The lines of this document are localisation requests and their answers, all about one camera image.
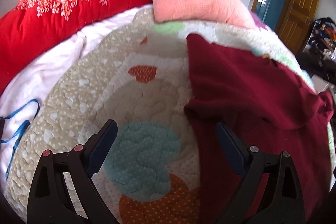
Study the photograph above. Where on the red floral duvet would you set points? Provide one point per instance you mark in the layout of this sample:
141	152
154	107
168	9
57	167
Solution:
35	26

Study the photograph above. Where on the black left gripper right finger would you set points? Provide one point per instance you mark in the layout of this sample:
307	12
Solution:
282	199

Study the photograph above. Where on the cluttered clothes rack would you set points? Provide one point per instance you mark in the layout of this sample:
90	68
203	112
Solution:
318	56

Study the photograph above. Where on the white bed sheet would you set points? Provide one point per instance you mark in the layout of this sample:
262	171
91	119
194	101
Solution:
31	86

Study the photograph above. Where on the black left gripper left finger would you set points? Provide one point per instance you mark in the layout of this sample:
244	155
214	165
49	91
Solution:
49	199

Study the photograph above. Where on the dark red knit garment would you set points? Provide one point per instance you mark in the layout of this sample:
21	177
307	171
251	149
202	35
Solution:
265	104

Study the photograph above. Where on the patchwork heart quilt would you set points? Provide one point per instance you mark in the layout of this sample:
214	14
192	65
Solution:
137	76

